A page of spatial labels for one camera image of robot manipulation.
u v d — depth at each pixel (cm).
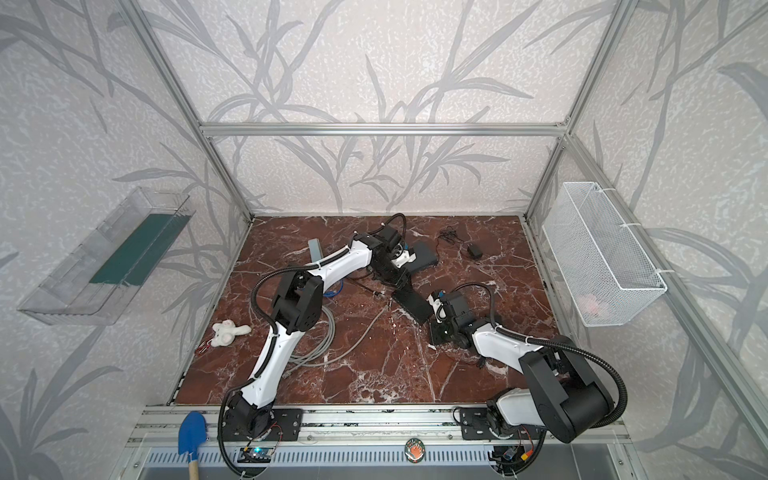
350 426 75
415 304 97
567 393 42
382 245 78
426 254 108
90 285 63
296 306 61
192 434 73
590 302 72
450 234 115
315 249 106
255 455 72
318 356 85
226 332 86
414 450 70
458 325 70
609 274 61
